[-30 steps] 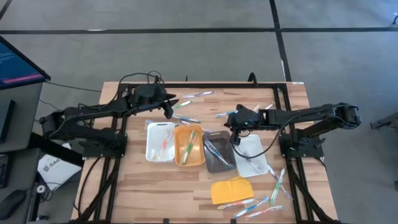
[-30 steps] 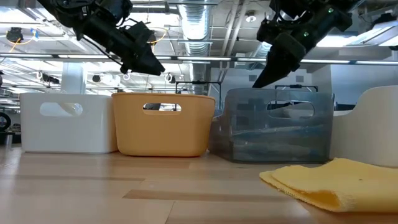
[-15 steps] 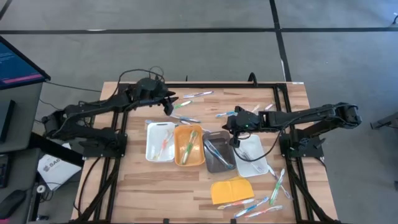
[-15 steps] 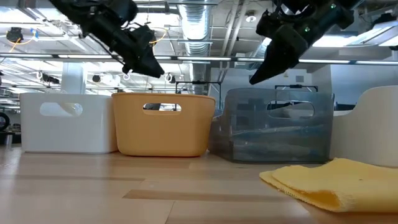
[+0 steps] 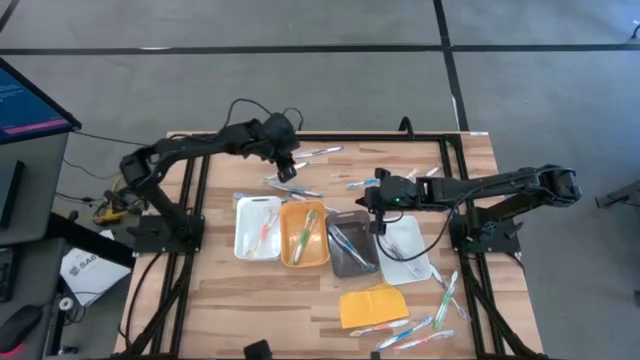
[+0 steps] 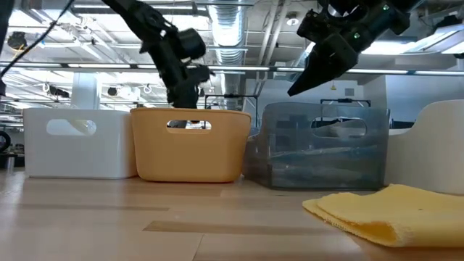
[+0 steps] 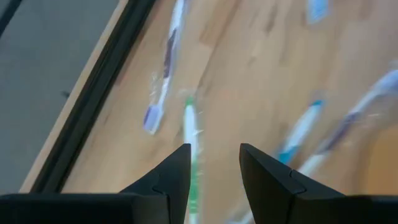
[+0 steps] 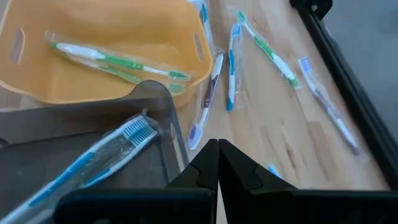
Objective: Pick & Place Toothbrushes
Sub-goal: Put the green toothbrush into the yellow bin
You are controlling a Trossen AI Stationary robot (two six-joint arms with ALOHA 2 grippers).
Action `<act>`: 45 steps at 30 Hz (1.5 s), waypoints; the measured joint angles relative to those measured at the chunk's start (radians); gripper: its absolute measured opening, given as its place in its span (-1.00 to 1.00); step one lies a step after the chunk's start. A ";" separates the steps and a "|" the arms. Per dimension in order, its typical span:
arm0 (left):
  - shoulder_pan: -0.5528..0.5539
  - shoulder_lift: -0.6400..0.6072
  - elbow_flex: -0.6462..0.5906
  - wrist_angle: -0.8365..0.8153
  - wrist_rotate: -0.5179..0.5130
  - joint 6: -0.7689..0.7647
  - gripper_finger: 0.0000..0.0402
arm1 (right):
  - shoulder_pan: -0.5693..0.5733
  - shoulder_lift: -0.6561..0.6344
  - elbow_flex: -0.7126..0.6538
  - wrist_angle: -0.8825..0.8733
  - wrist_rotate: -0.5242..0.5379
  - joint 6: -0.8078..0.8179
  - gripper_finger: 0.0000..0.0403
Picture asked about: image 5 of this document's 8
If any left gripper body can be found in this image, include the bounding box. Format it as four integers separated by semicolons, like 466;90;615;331
255;112;301;171

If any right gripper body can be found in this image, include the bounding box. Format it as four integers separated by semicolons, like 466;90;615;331
367;167;432;236

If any green toothbrush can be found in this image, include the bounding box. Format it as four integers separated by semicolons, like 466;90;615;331
259;160;312;184
294;208;321;251
433;269;459;331
292;209;320;266

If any grey translucent plastic bin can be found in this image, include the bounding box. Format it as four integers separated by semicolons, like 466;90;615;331
324;209;381;280

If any white plastic bin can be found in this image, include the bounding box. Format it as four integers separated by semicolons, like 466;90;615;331
233;195;284;263
374;214;434;287

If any orange plastic bin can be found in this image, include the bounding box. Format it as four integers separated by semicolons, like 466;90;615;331
278;199;332;269

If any yellow folded cloth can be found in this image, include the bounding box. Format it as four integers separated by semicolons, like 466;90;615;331
338;283;410;330

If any black desk beam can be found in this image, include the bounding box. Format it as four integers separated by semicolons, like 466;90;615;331
47;212;136;269

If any white printed box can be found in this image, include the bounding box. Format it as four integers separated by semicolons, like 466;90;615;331
59;247;132;308

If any grey desk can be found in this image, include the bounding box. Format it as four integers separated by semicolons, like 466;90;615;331
0;132;70;247

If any monitor with blue screen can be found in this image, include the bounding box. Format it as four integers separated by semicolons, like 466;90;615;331
0;56;82;146

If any black flat device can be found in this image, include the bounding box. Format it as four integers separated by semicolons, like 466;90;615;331
0;159;27;230

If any black keyboard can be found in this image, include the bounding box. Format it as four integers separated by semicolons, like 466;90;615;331
0;247;17;304

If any black computer mouse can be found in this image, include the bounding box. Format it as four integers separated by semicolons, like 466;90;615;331
0;304;44;354

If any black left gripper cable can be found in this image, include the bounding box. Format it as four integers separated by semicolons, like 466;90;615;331
222;97;305;134

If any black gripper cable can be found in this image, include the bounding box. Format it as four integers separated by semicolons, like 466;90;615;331
375;189;489;264
222;97;305;134

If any black aluminium rig frame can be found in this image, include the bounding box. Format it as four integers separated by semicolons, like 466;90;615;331
117;115;546;360

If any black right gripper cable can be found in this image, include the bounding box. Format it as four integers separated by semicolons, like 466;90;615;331
375;189;489;264

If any thin black floor cable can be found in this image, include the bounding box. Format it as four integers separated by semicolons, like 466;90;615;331
73;130;151;149

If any yellow cable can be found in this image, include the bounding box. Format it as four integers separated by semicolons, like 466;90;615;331
92;174;132;226

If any thick black cable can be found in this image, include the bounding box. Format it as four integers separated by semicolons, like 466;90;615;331
117;251;166;351

